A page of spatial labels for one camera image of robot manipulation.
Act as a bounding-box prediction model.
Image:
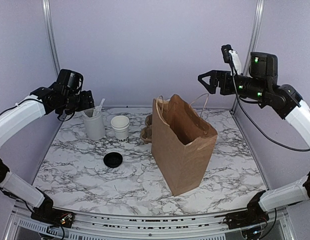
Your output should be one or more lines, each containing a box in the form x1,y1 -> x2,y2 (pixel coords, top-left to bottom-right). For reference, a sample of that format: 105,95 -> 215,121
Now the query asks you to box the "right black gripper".
198,69 -> 268,103

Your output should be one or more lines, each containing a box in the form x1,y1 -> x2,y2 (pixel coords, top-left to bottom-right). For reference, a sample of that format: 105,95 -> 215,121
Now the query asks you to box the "brown cardboard box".
151,94 -> 218,196

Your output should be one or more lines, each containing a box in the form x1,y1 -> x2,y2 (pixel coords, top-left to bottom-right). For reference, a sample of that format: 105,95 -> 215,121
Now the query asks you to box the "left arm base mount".
31,195 -> 74,228

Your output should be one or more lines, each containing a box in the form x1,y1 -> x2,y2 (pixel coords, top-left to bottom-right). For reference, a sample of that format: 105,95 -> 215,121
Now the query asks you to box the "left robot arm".
0,69 -> 94,223

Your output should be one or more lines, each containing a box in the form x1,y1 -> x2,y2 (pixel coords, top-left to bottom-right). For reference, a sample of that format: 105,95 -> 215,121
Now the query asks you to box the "left aluminium frame post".
42,0 -> 61,75

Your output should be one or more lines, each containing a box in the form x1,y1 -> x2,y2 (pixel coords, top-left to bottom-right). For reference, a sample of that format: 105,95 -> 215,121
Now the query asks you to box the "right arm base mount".
223,190 -> 269,230

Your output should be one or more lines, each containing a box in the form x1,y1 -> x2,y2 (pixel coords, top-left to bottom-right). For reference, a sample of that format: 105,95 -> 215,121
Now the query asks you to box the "white plastic utensil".
95,98 -> 106,112

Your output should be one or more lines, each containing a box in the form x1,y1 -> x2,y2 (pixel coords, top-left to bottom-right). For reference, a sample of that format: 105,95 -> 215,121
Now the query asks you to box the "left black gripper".
58,89 -> 94,115

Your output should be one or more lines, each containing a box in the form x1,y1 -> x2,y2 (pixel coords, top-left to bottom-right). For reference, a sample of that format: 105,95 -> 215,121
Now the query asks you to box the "right aluminium frame post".
231,0 -> 265,112

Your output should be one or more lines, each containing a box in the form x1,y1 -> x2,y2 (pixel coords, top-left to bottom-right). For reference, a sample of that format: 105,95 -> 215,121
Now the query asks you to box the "white ribbed utensil container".
81,107 -> 106,141

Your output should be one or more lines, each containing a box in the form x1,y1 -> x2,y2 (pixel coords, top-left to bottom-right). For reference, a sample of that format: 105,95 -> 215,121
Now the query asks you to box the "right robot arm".
198,48 -> 310,224

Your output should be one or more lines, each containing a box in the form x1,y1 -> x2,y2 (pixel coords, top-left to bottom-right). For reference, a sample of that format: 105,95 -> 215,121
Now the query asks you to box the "aluminium frame post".
231,0 -> 265,112
42,0 -> 61,75

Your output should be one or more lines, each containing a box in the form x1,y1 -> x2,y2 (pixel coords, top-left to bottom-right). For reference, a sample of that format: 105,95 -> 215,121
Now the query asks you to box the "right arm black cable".
229,59 -> 310,152

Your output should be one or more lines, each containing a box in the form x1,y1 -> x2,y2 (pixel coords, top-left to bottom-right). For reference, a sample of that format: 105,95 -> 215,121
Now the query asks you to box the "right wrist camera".
221,44 -> 243,75

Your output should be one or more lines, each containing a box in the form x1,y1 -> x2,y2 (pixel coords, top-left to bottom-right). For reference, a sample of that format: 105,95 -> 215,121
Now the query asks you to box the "remaining pulp carrier stack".
140,114 -> 152,144

